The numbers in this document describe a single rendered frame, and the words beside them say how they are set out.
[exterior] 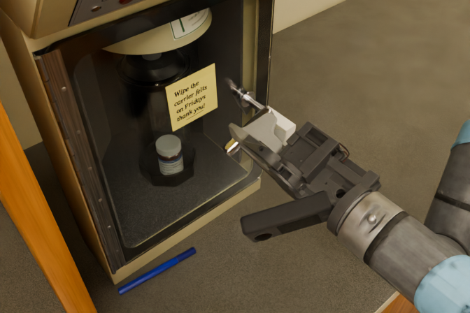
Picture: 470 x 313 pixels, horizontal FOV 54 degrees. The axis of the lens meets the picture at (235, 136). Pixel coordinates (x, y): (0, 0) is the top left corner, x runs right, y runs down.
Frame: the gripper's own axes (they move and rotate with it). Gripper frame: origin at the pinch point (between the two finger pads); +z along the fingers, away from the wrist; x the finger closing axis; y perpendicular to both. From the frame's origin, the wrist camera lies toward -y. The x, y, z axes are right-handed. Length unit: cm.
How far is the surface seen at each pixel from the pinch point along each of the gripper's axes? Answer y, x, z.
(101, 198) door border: -18.4, 7.0, 3.5
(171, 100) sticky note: -3.2, 10.9, 3.4
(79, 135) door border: -13.6, 17.5, 3.6
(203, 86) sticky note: 1.2, 8.6, 3.4
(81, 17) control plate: -4.8, 29.9, 0.6
